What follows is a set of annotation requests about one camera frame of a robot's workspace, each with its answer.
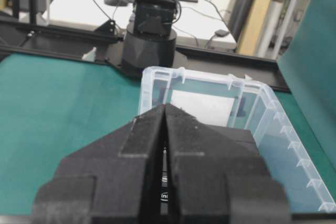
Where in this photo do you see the black RealSense D415 box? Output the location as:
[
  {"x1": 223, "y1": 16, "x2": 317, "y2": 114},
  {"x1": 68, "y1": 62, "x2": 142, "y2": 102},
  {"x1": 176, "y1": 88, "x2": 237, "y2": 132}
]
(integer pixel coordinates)
[{"x1": 160, "y1": 147, "x2": 168, "y2": 215}]

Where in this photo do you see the white desk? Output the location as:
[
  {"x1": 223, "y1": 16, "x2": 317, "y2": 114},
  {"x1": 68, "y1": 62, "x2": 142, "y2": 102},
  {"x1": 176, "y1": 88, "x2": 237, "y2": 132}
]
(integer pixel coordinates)
[{"x1": 47, "y1": 0, "x2": 236, "y2": 49}]

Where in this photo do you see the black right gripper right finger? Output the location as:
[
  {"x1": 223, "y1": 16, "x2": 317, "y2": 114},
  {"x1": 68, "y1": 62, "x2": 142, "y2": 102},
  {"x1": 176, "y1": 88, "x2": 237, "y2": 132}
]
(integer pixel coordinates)
[{"x1": 165, "y1": 104, "x2": 291, "y2": 223}]

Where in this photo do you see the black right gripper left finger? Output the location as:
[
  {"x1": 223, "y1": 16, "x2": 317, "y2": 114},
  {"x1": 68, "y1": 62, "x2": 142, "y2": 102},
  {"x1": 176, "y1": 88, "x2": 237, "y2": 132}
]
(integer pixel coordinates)
[{"x1": 31, "y1": 106, "x2": 164, "y2": 223}]

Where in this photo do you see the black computer mouse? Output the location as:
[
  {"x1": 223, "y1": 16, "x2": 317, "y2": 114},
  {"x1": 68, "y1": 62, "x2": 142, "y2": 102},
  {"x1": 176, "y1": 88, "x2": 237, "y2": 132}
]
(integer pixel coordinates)
[{"x1": 104, "y1": 0, "x2": 128, "y2": 6}]

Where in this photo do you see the clear plastic storage case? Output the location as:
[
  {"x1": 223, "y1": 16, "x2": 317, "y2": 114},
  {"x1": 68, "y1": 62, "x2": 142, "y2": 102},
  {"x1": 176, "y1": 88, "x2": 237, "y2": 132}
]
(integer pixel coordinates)
[{"x1": 139, "y1": 67, "x2": 335, "y2": 213}]

